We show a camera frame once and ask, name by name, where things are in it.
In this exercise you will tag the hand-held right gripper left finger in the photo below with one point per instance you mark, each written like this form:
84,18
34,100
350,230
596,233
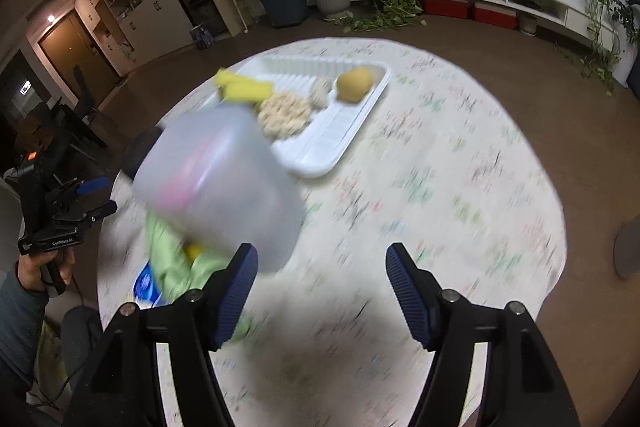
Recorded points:
235,297

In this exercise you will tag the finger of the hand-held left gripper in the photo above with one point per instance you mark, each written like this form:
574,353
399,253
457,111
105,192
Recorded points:
102,209
92,186

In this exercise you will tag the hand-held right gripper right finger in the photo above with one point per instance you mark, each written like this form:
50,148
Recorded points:
412,297

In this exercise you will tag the translucent plastic container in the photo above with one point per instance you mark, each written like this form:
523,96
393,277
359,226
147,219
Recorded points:
225,187

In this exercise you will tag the white plastic tray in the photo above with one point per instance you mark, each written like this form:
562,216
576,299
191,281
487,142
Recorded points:
330,137

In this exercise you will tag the golden yellow sponge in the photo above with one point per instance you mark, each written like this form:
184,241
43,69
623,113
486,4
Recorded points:
249,91

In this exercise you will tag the cream chenille wash mitt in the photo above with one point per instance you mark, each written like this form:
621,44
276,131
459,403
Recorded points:
285,112

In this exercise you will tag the beige knitted toy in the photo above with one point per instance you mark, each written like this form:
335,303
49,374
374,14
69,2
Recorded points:
319,94

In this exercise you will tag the yellow peanut-shaped sponge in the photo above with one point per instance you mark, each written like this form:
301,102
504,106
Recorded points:
355,84

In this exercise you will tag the person's left forearm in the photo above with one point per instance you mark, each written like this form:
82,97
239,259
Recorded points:
17,332

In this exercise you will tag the person's left hand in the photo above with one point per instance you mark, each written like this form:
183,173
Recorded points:
30,272

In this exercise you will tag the black ribbed container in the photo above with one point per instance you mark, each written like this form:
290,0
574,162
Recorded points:
137,152

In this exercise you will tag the pale yellow sponge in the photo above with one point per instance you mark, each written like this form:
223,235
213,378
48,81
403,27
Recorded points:
193,251

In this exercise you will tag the pink sponge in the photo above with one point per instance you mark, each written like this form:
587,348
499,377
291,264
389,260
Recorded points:
175,194

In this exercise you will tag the green cloth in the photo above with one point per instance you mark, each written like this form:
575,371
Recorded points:
170,257

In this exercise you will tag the dark dining chair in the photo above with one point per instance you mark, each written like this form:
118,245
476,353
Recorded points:
85,107

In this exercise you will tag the blue tissue pack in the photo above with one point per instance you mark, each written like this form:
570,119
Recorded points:
145,284

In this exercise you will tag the dark grey stool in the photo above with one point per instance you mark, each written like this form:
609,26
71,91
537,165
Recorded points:
80,337

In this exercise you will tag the pale green bag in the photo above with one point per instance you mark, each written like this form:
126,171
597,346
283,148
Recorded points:
50,357

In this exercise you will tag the wooden door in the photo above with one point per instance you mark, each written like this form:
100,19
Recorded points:
75,52

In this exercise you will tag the floral tablecloth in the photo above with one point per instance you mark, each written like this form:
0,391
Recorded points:
425,157

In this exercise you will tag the grey cylindrical trash can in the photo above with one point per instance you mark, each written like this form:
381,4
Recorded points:
629,247

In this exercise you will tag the red storage box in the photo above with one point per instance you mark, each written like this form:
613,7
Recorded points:
445,7
495,16

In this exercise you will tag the small white pot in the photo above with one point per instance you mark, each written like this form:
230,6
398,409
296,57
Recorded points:
527,23

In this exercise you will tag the trailing vine plant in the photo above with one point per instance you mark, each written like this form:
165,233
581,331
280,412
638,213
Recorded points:
597,47

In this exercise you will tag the white television cabinet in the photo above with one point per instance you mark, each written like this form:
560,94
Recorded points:
550,2

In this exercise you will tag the plant in white pot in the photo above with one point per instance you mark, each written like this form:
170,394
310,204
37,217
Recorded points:
627,14

